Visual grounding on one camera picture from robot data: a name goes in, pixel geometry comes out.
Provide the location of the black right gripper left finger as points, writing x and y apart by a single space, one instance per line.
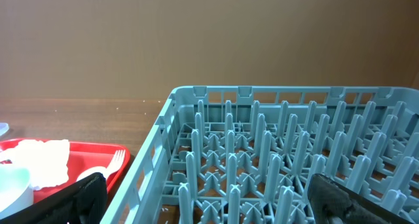
82 202

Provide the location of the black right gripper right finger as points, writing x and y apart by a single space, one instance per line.
332 202

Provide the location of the white plastic fork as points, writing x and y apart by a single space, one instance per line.
115 163

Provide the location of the white napkin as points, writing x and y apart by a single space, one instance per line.
46 161

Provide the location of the light blue bowl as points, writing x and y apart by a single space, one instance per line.
16 191

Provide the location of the white plastic spoon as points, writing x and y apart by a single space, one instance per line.
92 170

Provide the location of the grey dishwasher rack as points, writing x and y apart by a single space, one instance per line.
247 154

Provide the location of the red plastic tray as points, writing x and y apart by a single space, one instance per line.
82 156

